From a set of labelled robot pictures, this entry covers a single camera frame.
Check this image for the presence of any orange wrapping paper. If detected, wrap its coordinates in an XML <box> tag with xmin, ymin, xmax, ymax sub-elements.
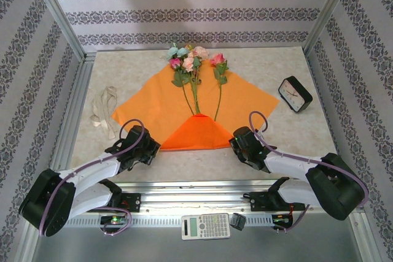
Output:
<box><xmin>111</xmin><ymin>61</ymin><xmax>280</xmax><ymax>152</ymax></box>

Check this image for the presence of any cream printed ribbon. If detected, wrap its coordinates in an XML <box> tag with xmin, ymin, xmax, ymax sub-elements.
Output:
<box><xmin>89</xmin><ymin>85</ymin><xmax>119</xmax><ymax>140</ymax></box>

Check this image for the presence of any magenta fake rose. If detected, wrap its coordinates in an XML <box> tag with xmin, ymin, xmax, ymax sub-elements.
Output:
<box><xmin>169</xmin><ymin>58</ymin><xmax>196</xmax><ymax>115</ymax></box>

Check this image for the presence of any blue fake flower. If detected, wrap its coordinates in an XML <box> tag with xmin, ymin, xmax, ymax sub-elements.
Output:
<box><xmin>166</xmin><ymin>43</ymin><xmax>197</xmax><ymax>115</ymax></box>

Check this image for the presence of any small black box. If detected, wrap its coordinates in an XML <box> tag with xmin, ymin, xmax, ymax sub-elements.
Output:
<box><xmin>229</xmin><ymin>212</ymin><xmax>247</xmax><ymax>231</ymax></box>

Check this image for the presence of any small green-lit circuit board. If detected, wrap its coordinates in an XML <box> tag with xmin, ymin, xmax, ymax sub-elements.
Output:
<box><xmin>100</xmin><ymin>215</ymin><xmax>126</xmax><ymax>225</ymax></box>
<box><xmin>271</xmin><ymin>214</ymin><xmax>292</xmax><ymax>225</ymax></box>

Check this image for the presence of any slotted metal strip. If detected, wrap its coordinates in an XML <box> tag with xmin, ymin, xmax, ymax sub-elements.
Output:
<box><xmin>41</xmin><ymin>215</ymin><xmax>354</xmax><ymax>228</ymax></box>

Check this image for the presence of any black alarm clock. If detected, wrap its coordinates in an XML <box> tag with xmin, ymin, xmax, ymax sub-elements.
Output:
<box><xmin>278</xmin><ymin>75</ymin><xmax>313</xmax><ymax>114</ymax></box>

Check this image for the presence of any white scientific calculator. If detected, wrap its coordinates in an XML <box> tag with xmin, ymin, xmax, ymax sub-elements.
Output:
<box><xmin>181</xmin><ymin>212</ymin><xmax>232</xmax><ymax>241</ymax></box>

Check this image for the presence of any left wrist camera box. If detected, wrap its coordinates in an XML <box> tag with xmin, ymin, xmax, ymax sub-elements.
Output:
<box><xmin>126</xmin><ymin>125</ymin><xmax>152</xmax><ymax>147</ymax></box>

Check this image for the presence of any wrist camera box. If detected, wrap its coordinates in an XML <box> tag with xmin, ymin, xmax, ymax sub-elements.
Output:
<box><xmin>232</xmin><ymin>126</ymin><xmax>261</xmax><ymax>150</ymax></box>
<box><xmin>126</xmin><ymin>125</ymin><xmax>152</xmax><ymax>147</ymax></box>

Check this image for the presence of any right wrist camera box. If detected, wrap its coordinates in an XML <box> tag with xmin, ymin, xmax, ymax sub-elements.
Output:
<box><xmin>232</xmin><ymin>126</ymin><xmax>261</xmax><ymax>150</ymax></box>

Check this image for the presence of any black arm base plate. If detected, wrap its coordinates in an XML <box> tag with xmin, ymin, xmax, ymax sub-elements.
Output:
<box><xmin>250</xmin><ymin>190</ymin><xmax>305</xmax><ymax>212</ymax></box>
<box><xmin>110</xmin><ymin>193</ymin><xmax>141</xmax><ymax>213</ymax></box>

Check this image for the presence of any aluminium frame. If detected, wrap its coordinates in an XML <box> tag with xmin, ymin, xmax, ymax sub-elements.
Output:
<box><xmin>12</xmin><ymin>0</ymin><xmax>381</xmax><ymax>262</ymax></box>

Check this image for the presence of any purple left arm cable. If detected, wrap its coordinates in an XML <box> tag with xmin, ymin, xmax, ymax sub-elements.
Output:
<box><xmin>38</xmin><ymin>118</ymin><xmax>146</xmax><ymax>237</ymax></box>

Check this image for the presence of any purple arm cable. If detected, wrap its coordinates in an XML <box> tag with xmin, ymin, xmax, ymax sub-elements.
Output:
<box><xmin>248</xmin><ymin>110</ymin><xmax>369</xmax><ymax>234</ymax></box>
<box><xmin>38</xmin><ymin>118</ymin><xmax>146</xmax><ymax>237</ymax></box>

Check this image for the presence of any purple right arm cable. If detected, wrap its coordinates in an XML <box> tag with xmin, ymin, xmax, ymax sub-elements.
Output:
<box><xmin>248</xmin><ymin>110</ymin><xmax>369</xmax><ymax>234</ymax></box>

